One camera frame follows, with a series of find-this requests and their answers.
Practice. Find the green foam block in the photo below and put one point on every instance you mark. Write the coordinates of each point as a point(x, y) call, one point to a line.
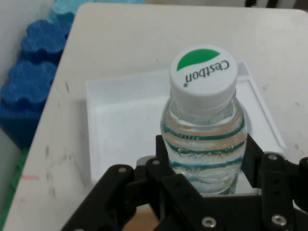
point(13, 178)

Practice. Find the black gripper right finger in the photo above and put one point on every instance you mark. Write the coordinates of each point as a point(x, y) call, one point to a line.
point(274, 183)

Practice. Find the white and blue cardboard box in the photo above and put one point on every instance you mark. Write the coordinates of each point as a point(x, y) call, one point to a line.
point(125, 125)

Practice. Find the black tripod stand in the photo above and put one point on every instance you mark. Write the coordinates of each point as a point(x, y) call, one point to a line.
point(249, 2)

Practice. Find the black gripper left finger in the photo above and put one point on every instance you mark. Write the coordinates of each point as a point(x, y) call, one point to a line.
point(144, 183)

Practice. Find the light blue foam block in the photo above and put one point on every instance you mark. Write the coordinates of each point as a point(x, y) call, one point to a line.
point(65, 9)

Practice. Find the wooden tray white rim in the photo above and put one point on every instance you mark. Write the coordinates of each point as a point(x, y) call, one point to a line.
point(144, 221)

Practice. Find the dark blue foam block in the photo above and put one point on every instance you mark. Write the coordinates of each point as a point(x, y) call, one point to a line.
point(45, 41)
point(26, 96)

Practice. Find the clear water bottle green label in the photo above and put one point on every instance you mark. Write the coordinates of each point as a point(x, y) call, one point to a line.
point(204, 144)

